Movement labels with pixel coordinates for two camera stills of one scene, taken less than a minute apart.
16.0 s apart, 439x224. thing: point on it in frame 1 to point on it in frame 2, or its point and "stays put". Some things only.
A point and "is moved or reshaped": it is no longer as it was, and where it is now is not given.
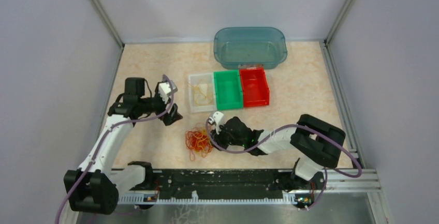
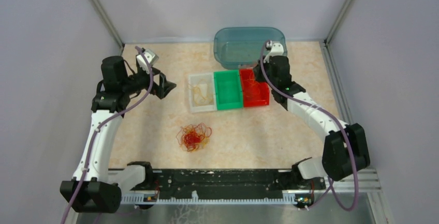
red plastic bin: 255,91 stays put
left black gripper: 168,118 to 165,86
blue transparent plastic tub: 240,45 stays put
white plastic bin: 202,93 stays put
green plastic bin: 229,91 stays put
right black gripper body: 223,138 to 259,75
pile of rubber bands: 198,139 is moved or reshaped
